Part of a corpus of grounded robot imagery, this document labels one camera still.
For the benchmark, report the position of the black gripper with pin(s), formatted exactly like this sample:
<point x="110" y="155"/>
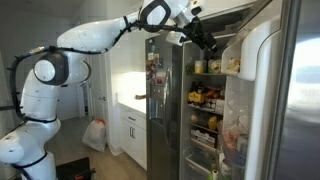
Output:
<point x="200" y="33"/>

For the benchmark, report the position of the translucent door dairy compartment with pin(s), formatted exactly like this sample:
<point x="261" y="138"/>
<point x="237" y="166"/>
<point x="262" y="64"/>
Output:
<point x="231" y="50"/>

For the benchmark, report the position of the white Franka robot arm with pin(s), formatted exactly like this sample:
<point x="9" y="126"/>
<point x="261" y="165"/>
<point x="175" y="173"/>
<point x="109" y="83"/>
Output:
<point x="93" y="33"/>

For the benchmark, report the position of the red food pack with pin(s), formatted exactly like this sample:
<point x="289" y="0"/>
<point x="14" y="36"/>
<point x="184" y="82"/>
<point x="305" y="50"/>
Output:
<point x="213" y="93"/>

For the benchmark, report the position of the open refrigerator door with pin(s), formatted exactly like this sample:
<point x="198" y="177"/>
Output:
<point x="263" y="100"/>

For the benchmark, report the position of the refrigerator body with shelves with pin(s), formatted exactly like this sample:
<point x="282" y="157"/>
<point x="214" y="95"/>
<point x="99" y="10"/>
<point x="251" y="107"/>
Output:
<point x="185" y="133"/>

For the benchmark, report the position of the stainless freezer door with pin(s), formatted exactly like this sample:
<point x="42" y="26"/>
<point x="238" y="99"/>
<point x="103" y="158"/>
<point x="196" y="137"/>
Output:
<point x="158" y="140"/>

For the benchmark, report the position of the white panel room door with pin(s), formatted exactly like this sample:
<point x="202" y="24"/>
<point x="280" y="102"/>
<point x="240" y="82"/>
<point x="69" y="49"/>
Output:
<point x="98" y="83"/>

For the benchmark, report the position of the pale bagged food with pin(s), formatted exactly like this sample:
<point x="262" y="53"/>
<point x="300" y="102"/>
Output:
<point x="215" y="66"/>

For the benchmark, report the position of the yellow tub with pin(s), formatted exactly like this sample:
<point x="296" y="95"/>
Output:
<point x="199" y="66"/>

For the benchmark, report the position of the pale butter block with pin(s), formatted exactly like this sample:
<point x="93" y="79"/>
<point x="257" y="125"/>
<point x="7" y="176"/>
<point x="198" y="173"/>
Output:
<point x="233" y="65"/>

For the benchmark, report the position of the dark green produce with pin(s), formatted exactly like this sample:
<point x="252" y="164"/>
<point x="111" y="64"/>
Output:
<point x="189" y="69"/>

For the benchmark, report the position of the brown beer bottle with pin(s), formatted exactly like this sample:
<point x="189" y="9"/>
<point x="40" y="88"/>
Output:
<point x="192" y="87"/>
<point x="200" y="87"/>

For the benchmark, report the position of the dark photo magnet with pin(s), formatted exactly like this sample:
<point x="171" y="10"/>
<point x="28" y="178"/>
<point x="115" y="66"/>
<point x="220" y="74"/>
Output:
<point x="160" y="63"/>

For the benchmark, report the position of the yellow beer carton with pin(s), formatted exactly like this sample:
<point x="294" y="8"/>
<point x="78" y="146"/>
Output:
<point x="196" y="97"/>

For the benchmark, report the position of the tan rectangular magnet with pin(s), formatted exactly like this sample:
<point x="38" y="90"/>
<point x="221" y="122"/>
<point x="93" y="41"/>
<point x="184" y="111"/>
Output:
<point x="156" y="59"/>

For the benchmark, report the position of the teal round magnet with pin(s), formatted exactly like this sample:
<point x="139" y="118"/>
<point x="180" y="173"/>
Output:
<point x="152" y="48"/>

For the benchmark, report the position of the white food boxes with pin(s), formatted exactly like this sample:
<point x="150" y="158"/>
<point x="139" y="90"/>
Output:
<point x="219" y="105"/>

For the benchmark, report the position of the white square magnet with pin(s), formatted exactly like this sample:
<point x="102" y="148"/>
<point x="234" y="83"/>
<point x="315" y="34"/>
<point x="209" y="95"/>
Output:
<point x="150" y="56"/>

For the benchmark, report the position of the red photo magnet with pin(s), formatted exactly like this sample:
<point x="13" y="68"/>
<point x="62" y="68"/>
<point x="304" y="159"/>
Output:
<point x="159" y="80"/>

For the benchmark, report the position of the colourful figure magnet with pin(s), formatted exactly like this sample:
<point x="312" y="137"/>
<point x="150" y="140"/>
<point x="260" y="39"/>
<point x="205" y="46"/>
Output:
<point x="152" y="71"/>

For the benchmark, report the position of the pale round fruit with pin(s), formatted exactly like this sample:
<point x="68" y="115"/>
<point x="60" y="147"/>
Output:
<point x="193" y="118"/>

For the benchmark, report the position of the yellow orange food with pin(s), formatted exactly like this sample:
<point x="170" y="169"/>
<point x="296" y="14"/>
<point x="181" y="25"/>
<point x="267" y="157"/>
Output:
<point x="212" y="122"/>

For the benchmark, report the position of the water ice dispenser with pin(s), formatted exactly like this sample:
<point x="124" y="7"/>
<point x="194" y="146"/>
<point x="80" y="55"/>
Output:
<point x="156" y="106"/>

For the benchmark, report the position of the printed cardboard carton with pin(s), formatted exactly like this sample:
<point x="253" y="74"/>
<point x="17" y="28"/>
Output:
<point x="203" y="137"/>

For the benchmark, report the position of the pink food bag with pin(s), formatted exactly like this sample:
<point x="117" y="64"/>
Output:
<point x="230" y="140"/>

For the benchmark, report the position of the dark drawer pull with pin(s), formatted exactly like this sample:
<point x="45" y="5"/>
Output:
<point x="132" y="118"/>

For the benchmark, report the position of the clear crisper drawer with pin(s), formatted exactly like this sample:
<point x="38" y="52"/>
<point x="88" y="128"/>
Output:
<point x="200" y="163"/>

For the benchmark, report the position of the white base cabinet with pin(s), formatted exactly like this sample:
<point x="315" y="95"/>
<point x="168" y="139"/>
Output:
<point x="138" y="146"/>

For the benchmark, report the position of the green bottle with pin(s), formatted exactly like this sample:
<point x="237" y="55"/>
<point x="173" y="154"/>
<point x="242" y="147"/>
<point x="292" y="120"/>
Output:
<point x="210" y="176"/>

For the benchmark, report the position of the white trash bag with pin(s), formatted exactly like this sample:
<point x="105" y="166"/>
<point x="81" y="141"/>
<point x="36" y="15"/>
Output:
<point x="95" y="136"/>

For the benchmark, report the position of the black perforated robot table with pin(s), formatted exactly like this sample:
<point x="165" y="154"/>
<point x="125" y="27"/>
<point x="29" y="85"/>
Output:
<point x="71" y="166"/>

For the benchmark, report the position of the black orange clamp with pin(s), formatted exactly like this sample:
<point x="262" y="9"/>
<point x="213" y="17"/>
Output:
<point x="79" y="177"/>

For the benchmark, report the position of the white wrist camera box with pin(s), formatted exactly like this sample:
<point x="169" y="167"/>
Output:
<point x="175" y="38"/>

